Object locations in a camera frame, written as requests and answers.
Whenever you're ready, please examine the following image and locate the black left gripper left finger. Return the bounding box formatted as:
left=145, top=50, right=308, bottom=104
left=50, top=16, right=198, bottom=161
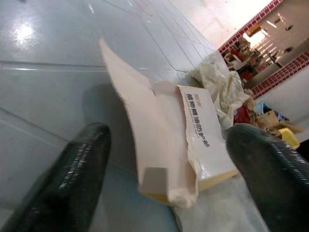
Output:
left=7, top=122, right=112, bottom=232

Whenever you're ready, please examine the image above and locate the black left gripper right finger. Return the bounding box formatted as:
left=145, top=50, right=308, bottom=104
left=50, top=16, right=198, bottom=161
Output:
left=225, top=123, right=309, bottom=232

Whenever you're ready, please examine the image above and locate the torn white cardboard box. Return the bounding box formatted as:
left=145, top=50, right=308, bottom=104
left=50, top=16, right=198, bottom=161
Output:
left=98, top=37, right=239, bottom=209

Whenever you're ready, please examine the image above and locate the yellow plastic container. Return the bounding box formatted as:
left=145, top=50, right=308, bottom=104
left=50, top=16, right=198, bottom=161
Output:
left=277, top=127, right=301, bottom=150

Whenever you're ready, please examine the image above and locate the crumpled brown paper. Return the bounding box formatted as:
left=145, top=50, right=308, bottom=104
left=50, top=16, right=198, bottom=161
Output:
left=245, top=96, right=304, bottom=138

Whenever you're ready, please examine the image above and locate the red plastic wrapper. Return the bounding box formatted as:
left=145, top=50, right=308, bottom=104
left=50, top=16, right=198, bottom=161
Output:
left=234, top=104, right=252, bottom=126

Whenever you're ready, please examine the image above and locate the blue plastic wrapper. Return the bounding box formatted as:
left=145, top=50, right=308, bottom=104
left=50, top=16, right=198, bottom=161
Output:
left=255, top=102, right=290, bottom=121

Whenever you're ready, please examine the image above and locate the crumpled white paper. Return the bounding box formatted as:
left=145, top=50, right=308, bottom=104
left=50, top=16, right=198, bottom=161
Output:
left=188, top=53, right=252, bottom=128

